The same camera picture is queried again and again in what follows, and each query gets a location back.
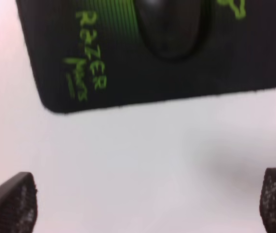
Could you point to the black green Razer mouse pad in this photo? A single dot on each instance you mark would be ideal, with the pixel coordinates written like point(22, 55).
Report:
point(89, 54)

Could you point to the black wired computer mouse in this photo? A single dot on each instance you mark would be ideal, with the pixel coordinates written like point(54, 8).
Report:
point(169, 28)

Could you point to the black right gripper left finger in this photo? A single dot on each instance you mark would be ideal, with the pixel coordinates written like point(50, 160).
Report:
point(18, 204)

